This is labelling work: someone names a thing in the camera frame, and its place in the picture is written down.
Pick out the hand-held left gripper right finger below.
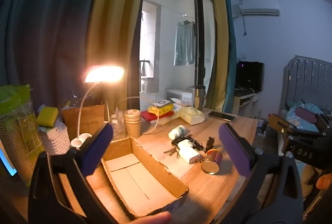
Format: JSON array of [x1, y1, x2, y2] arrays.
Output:
[[218, 123, 304, 224]]

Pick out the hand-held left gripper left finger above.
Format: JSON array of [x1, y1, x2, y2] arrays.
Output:
[[28, 123, 125, 224]]

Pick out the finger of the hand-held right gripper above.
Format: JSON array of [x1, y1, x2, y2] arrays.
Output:
[[295, 107, 329, 134], [268, 113, 325, 138]]

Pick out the small black object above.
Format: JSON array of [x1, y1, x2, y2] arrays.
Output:
[[205, 136, 216, 153]]

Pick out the red tin can gold lid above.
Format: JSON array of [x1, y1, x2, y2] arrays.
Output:
[[201, 149, 223, 176]]

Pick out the white charger adapter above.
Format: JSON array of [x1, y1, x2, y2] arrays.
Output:
[[178, 139, 201, 164]]

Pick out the cardboard box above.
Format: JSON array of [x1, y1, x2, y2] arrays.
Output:
[[85, 137, 189, 219]]

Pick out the black wristwatch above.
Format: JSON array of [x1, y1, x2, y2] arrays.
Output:
[[172, 136, 204, 151]]

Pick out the white medicine bottle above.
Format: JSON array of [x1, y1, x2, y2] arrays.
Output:
[[168, 125, 186, 140]]

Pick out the bunch of keys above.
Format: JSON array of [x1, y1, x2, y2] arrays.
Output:
[[163, 146, 180, 159]]

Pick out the person's right hand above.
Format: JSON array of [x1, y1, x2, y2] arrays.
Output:
[[316, 175, 332, 191]]

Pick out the person's left hand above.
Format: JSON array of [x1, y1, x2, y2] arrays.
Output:
[[131, 212, 172, 224]]

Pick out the printed glass jar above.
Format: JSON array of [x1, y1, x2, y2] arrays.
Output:
[[111, 108, 125, 137]]

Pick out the cardboard lamp packaging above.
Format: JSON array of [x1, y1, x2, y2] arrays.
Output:
[[62, 105, 110, 139]]

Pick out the black smartphone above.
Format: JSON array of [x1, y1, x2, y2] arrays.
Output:
[[208, 110, 237, 122]]

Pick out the white TV stand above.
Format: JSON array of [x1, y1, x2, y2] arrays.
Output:
[[233, 89, 261, 118]]

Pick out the stack of brown paper cups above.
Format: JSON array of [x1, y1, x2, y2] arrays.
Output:
[[123, 109, 142, 139]]

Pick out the grey bed headboard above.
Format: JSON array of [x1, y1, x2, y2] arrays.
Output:
[[281, 55, 332, 117]]

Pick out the white plastic basket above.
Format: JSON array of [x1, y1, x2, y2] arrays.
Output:
[[39, 125, 71, 156]]

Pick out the yellow tissue pack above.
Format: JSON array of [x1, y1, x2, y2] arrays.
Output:
[[179, 107, 209, 125]]

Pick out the black monitor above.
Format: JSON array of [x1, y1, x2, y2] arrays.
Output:
[[234, 60, 265, 92]]

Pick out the red flat box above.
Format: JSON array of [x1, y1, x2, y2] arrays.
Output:
[[141, 110, 175, 124]]

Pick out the yellow sponge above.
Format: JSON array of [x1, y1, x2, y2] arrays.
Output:
[[36, 107, 61, 128]]

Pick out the stainless steel mug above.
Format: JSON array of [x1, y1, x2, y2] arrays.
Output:
[[192, 85, 207, 111]]

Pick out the white desk lamp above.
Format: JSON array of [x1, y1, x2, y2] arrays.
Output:
[[71, 65, 125, 149]]

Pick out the yellow wipes pack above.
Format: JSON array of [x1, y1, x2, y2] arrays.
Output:
[[148, 103, 175, 117]]

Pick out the long white packet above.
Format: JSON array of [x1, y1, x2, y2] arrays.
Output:
[[172, 97, 193, 111]]

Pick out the grey white device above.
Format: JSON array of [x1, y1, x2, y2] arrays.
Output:
[[153, 100, 172, 108]]

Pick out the white microwave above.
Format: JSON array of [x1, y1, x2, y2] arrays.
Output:
[[165, 88, 194, 105]]

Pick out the bagged paper cups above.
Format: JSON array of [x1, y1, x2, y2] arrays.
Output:
[[0, 85, 45, 186]]

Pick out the glowing blue screen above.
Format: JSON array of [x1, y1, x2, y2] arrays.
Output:
[[0, 147, 16, 178]]

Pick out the yellow curtain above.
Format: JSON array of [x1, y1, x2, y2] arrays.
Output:
[[207, 0, 231, 111], [88, 0, 151, 111]]

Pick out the white air conditioner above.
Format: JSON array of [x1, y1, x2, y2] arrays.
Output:
[[238, 0, 281, 17]]

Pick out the hanging pale green shirt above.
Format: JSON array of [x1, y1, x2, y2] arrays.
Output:
[[173, 20, 196, 67]]

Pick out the white charging cable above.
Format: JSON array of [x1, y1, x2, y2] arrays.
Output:
[[114, 95, 188, 135]]

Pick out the dark sliding door frame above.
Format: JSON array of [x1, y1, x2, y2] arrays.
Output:
[[192, 0, 216, 93]]

